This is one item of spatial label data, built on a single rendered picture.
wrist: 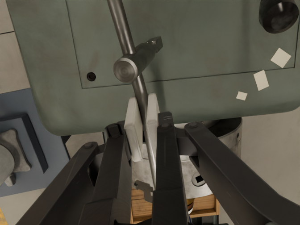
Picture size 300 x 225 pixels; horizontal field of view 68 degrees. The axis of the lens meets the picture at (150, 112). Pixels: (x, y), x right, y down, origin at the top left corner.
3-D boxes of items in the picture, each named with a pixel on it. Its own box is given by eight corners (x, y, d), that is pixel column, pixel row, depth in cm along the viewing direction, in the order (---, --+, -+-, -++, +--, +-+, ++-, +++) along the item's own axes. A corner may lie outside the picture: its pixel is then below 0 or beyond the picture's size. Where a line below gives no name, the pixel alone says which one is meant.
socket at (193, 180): (189, 180, 47) (194, 188, 44) (185, 168, 46) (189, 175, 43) (203, 174, 47) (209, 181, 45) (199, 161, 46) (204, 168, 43)
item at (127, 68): (147, 35, 28) (108, 60, 18) (163, 31, 27) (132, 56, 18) (151, 52, 29) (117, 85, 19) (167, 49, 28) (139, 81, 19)
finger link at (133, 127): (142, 161, 17) (132, 163, 17) (143, 122, 23) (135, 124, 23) (133, 126, 16) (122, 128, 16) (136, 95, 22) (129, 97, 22)
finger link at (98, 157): (130, 168, 15) (87, 177, 15) (133, 134, 20) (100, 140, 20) (124, 149, 14) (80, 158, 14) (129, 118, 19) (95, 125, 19)
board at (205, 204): (120, 152, 82) (119, 157, 78) (216, 142, 83) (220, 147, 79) (130, 217, 91) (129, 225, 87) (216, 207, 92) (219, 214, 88)
